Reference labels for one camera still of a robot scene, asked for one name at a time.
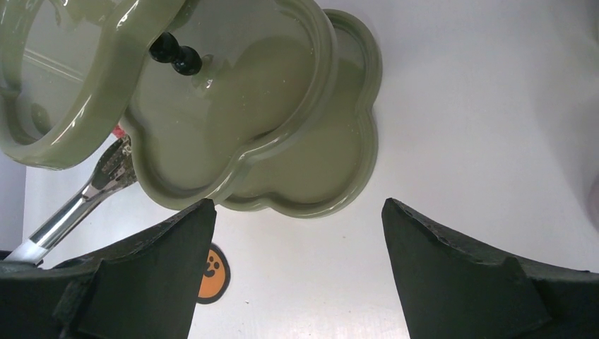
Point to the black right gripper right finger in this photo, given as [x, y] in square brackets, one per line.
[453, 286]

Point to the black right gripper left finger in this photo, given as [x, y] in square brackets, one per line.
[143, 286]

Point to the silver serving tongs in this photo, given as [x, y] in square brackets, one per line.
[113, 172]

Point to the green three-tier dessert stand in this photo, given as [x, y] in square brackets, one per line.
[252, 104]

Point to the orange smiley coaster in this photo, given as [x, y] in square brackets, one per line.
[216, 276]

